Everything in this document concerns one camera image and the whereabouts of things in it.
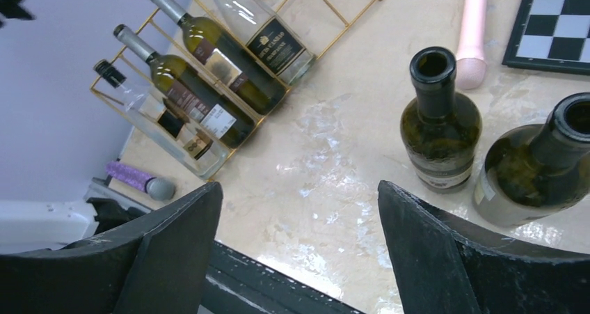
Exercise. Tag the black white chessboard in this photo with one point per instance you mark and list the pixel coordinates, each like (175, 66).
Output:
(550, 35)

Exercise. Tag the pink cylindrical handle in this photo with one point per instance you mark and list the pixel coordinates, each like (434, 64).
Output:
(470, 57)

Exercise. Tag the clear brown-tinted bottle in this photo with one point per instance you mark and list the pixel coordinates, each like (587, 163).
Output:
(268, 37)

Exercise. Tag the dark green wine bottle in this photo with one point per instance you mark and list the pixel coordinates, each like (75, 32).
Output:
(185, 88)

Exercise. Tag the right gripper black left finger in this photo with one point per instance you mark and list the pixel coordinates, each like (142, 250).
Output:
(153, 264)

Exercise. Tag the gold wire wine rack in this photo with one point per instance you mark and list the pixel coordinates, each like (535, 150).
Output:
(116, 104)

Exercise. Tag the clear glass liquor bottle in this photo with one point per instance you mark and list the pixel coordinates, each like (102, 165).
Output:
(163, 122)

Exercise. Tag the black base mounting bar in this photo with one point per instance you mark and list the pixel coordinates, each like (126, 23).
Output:
(236, 283)

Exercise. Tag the purple glitter microphone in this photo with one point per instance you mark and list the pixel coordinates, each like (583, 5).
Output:
(157, 188)

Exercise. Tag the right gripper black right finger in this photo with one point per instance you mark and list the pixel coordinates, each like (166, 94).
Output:
(445, 264)

